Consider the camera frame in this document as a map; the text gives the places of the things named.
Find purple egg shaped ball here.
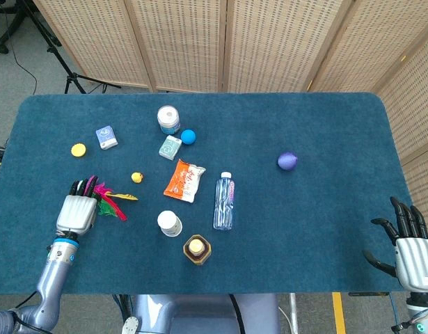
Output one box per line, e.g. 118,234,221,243
277,151,299,171

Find grey robot torso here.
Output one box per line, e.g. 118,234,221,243
121,294,281,334

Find colourful feather shuttlecock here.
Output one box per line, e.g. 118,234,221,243
84,175,139,222

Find teal card box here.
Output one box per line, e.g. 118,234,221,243
158,134,183,161

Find wooden rattan folding screen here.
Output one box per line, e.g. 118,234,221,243
32,0,428,218

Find yellow capped tea bottle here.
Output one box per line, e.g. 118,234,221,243
182,234,212,267

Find orange white snack packet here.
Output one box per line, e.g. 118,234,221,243
163,159,207,204

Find black tripod stand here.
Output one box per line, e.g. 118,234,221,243
11,0,122,95

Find black office chair base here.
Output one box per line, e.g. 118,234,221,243
0,0,31,55

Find purple white tissue pack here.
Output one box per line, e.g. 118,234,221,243
95,125,118,150

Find white table leg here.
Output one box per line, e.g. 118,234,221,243
289,294,300,334

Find white lidded plastic jar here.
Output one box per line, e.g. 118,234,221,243
157,105,181,136

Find clear plastic water bottle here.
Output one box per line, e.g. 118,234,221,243
213,171,236,231

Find black floor cable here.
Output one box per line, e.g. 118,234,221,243
7,41,38,95

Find white paper cup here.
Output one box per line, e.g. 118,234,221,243
157,210,184,238

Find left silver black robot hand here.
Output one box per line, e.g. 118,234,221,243
55,176,100,238

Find teal table cloth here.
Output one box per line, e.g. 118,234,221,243
0,92,415,296

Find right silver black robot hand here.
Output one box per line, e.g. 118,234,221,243
362,196,428,293

